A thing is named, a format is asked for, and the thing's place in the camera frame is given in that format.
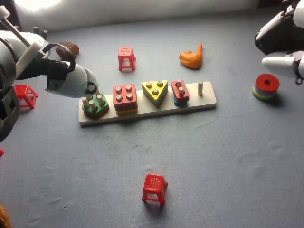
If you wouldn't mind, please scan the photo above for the white backdrop sheet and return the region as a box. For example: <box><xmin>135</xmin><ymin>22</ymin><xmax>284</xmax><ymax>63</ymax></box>
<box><xmin>13</xmin><ymin>0</ymin><xmax>262</xmax><ymax>32</ymax></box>

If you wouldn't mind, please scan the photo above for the orange toy chicken leg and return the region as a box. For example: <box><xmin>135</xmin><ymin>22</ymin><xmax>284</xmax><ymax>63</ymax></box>
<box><xmin>179</xmin><ymin>42</ymin><xmax>204</xmax><ymax>71</ymax></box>

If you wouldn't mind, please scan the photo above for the grey table cloth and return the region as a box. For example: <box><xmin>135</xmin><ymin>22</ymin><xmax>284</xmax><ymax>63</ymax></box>
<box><xmin>0</xmin><ymin>11</ymin><xmax>304</xmax><ymax>228</ymax></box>

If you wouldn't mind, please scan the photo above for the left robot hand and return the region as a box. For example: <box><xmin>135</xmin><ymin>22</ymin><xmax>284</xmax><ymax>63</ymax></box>
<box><xmin>44</xmin><ymin>63</ymin><xmax>99</xmax><ymax>99</ymax></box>

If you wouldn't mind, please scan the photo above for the wooden shape sorter board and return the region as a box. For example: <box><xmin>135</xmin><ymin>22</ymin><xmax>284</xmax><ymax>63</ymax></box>
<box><xmin>78</xmin><ymin>80</ymin><xmax>217</xmax><ymax>128</ymax></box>

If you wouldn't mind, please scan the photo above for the yellow-topped triangle block stack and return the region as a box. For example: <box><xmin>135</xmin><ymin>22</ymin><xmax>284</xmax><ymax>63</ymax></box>
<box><xmin>141</xmin><ymin>79</ymin><xmax>169</xmax><ymax>109</ymax></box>

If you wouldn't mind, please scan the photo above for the orange toy food piece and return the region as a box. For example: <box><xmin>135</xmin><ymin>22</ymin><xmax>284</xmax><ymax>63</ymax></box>
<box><xmin>0</xmin><ymin>204</ymin><xmax>12</xmax><ymax>228</ymax></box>

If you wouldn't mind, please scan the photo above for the red-topped oblong block stack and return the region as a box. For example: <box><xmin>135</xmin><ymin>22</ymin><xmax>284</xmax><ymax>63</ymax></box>
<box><xmin>171</xmin><ymin>79</ymin><xmax>190</xmax><ymax>107</ymax></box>

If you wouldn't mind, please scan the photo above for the red-topped square block stack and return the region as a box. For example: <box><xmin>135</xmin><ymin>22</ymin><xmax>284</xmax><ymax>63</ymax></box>
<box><xmin>112</xmin><ymin>84</ymin><xmax>139</xmax><ymax>117</ymax></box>

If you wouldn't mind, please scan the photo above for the brown toy food lump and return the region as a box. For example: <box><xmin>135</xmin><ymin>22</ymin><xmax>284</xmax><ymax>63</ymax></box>
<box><xmin>55</xmin><ymin>41</ymin><xmax>80</xmax><ymax>59</ymax></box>

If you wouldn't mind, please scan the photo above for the green-topped pentagon block stack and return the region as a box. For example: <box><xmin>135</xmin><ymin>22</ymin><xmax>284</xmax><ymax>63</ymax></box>
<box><xmin>81</xmin><ymin>93</ymin><xmax>110</xmax><ymax>120</ymax></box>

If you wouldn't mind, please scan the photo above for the stack of round rings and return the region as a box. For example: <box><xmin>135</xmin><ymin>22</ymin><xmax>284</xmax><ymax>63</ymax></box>
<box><xmin>251</xmin><ymin>73</ymin><xmax>281</xmax><ymax>103</ymax></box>

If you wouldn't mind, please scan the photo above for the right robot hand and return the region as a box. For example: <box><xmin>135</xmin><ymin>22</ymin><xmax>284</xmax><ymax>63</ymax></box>
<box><xmin>254</xmin><ymin>0</ymin><xmax>304</xmax><ymax>85</ymax></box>

